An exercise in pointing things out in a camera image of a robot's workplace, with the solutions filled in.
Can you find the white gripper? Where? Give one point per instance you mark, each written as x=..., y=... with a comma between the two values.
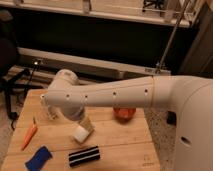
x=86, y=123

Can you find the white ceramic cup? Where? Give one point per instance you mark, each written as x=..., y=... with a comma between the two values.
x=80, y=134

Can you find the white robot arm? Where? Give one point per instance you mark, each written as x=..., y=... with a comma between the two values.
x=189, y=97

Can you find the black white striped cloth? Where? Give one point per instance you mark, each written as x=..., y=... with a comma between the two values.
x=84, y=156

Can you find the orange bowl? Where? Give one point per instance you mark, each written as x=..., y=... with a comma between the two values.
x=124, y=114

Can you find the orange toy carrot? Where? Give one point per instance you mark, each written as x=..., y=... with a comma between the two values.
x=29, y=134

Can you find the black office chair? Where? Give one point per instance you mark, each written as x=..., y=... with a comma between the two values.
x=9, y=57

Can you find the metal pole stand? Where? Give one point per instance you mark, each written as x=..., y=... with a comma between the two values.
x=159, y=65

